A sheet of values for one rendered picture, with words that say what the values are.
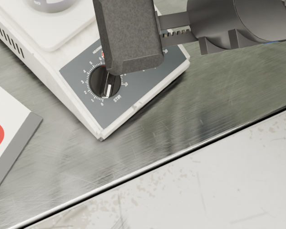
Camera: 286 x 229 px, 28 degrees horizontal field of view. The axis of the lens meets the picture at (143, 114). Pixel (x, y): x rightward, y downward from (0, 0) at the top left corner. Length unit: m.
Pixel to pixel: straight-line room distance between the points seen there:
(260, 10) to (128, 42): 0.10
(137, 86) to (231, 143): 0.11
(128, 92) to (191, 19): 0.17
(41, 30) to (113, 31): 0.16
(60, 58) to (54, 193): 0.13
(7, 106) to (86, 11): 0.13
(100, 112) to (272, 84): 0.19
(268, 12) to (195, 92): 0.28
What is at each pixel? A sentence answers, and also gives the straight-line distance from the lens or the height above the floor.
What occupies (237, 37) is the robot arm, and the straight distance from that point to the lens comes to 0.38.
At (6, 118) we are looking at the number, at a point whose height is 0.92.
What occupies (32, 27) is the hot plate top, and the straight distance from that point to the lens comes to 0.55.
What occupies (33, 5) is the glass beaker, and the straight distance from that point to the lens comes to 0.54.
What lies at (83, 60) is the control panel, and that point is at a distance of 0.55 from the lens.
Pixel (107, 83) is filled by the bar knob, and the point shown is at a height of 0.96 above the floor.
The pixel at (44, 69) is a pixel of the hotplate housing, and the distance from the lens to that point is 0.56.
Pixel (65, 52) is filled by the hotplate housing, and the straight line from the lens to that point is 0.55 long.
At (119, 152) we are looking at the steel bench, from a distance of 0.58.
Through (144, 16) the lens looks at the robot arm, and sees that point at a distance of 0.40.
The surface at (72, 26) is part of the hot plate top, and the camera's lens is 0.54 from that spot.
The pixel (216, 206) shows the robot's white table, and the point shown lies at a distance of 0.57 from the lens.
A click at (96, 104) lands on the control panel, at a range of 0.55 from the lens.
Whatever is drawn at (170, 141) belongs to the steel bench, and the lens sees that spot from 0.59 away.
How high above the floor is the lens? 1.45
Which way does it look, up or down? 67 degrees down
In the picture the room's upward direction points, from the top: 6 degrees clockwise
